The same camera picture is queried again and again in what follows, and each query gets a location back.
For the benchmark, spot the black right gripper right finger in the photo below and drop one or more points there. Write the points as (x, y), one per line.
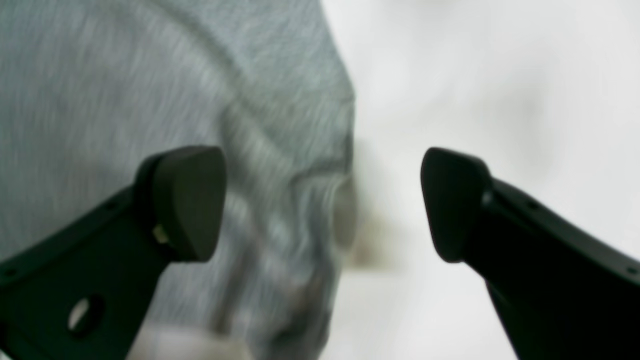
(560, 294)

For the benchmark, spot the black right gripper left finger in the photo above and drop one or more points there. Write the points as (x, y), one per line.
(83, 293)

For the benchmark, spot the grey t-shirt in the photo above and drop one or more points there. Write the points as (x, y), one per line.
(89, 88)

